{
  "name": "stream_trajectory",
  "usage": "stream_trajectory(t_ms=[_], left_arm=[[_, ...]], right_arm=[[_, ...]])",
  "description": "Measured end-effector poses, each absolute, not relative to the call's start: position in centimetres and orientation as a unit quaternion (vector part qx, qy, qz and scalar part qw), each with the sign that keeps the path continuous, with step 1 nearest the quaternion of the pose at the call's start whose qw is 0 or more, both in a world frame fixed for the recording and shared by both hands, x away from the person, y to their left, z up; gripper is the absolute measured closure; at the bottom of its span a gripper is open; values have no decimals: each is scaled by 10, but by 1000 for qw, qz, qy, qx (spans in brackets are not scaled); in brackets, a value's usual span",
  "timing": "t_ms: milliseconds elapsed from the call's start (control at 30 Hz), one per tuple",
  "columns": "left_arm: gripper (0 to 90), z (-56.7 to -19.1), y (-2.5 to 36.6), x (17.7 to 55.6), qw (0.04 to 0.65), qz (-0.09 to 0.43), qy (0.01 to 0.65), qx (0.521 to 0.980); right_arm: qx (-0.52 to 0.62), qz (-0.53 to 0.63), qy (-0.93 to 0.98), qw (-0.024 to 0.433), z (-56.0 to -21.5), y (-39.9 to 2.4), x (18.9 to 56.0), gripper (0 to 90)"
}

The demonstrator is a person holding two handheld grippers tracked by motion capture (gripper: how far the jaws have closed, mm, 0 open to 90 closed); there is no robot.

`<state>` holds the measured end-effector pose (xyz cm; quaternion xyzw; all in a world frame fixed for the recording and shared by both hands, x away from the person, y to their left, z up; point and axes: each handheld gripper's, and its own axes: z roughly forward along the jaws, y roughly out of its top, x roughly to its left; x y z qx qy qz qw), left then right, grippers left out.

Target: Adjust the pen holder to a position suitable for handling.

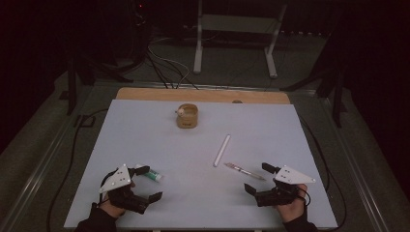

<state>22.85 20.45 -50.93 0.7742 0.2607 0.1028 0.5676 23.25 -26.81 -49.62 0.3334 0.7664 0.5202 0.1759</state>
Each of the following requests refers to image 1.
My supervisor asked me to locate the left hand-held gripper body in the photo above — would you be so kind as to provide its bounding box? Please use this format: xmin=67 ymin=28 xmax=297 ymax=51
xmin=98 ymin=163 xmax=153 ymax=216

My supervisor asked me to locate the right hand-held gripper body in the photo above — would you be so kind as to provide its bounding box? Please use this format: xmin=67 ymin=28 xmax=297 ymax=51
xmin=255 ymin=164 xmax=317 ymax=208

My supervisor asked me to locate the green and white glue stick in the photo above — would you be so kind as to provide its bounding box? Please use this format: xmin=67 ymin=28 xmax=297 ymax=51
xmin=134 ymin=163 xmax=164 ymax=183

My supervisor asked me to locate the clear pen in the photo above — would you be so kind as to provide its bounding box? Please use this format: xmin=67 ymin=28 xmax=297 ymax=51
xmin=223 ymin=161 xmax=267 ymax=182

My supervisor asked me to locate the white pen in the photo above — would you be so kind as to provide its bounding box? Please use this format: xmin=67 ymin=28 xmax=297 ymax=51
xmin=213 ymin=133 xmax=232 ymax=168

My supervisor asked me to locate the tan bear pen holder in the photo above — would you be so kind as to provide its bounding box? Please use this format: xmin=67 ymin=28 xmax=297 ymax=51
xmin=175 ymin=102 xmax=199 ymax=130

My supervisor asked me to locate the person's left hand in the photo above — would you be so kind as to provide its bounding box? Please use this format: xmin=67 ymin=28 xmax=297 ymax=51
xmin=102 ymin=181 xmax=137 ymax=220

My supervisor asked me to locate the person's right hand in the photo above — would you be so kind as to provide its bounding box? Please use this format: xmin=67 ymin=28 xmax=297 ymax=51
xmin=275 ymin=183 xmax=309 ymax=224

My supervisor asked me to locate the black floor stand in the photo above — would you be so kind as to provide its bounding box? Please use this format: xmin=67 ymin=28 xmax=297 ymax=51
xmin=65 ymin=52 xmax=133 ymax=117
xmin=279 ymin=62 xmax=348 ymax=129

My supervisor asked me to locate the grey metal stand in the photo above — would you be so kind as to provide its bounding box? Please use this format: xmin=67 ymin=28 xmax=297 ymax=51
xmin=192 ymin=0 xmax=288 ymax=79

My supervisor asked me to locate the dark equipment with red light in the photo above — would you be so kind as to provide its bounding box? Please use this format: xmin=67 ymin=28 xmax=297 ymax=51
xmin=128 ymin=0 xmax=153 ymax=61

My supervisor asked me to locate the white floor cable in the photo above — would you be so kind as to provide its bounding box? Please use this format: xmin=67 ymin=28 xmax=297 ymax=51
xmin=147 ymin=36 xmax=191 ymax=89

